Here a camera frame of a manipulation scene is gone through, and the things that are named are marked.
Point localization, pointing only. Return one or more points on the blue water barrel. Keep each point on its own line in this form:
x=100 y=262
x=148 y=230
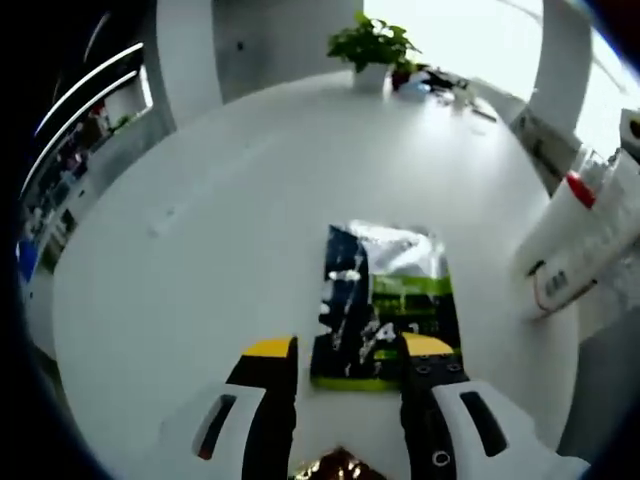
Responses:
x=27 y=260

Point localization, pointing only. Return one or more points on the ceiling light strip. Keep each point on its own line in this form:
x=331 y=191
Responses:
x=120 y=82
x=125 y=54

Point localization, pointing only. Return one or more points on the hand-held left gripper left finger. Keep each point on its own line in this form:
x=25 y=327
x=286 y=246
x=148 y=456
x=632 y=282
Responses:
x=270 y=400

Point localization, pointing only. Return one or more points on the gold foil skincare sachet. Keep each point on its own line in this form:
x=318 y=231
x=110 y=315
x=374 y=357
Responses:
x=340 y=465

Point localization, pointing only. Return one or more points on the light blue packet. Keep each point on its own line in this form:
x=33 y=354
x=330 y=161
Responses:
x=415 y=89

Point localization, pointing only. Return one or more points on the green black skincare sachet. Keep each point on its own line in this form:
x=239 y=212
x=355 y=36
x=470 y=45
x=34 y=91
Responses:
x=395 y=300

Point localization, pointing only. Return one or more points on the green potted plant white pot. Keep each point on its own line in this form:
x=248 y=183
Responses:
x=372 y=45

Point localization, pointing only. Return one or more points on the clear skincare bottle red collar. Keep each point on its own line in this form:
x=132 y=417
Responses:
x=550 y=225

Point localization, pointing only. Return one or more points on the pile of dark items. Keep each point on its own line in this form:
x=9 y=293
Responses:
x=445 y=82

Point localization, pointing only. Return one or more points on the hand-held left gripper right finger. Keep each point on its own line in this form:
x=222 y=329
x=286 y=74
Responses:
x=425 y=400

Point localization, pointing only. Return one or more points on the white skincare tube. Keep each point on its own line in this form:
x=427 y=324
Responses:
x=590 y=260

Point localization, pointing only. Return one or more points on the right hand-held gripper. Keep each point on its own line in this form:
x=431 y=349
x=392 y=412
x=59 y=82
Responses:
x=632 y=114

